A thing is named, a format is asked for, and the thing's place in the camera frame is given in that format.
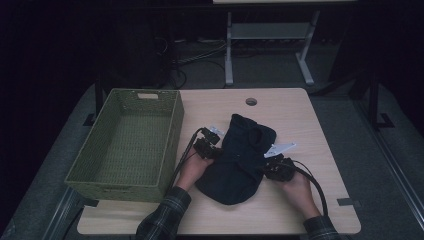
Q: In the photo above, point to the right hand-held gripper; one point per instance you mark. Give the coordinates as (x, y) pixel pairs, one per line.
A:
(280, 163)

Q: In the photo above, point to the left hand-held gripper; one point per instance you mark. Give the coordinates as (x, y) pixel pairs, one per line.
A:
(207, 143)

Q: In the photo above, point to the dark cloth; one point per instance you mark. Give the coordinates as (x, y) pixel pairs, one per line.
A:
(240, 160)

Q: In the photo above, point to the green woven basket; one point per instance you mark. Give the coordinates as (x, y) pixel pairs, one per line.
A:
(133, 146)

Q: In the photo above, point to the person's left hand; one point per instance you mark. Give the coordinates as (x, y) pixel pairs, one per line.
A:
(193, 170)

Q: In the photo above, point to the grey tape strip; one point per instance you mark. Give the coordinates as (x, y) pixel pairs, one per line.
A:
(348, 202)

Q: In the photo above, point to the grey metal stand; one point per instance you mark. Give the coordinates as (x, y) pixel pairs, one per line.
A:
(266, 31)

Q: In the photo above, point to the black stand post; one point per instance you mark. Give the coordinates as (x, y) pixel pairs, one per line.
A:
(375, 100)

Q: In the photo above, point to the metal floor rail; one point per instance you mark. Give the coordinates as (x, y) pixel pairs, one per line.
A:
(61, 213)
(396, 173)

